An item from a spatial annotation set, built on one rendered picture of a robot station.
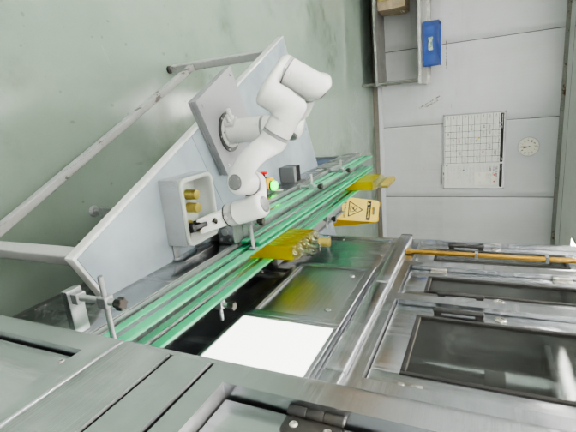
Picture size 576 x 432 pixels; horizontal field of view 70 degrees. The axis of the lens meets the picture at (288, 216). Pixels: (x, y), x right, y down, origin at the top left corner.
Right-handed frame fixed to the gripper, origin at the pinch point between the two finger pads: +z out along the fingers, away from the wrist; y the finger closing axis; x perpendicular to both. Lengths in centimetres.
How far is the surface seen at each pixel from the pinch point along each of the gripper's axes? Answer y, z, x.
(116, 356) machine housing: -74, -40, -8
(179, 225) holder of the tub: -4.4, 1.4, 1.9
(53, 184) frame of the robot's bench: 1, 56, 32
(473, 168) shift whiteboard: 611, -76, -90
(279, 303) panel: 9.1, -16.0, -35.1
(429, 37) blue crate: 545, -71, 115
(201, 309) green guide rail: -16.3, -5.1, -22.9
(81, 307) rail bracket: -47.7, 0.3, -6.5
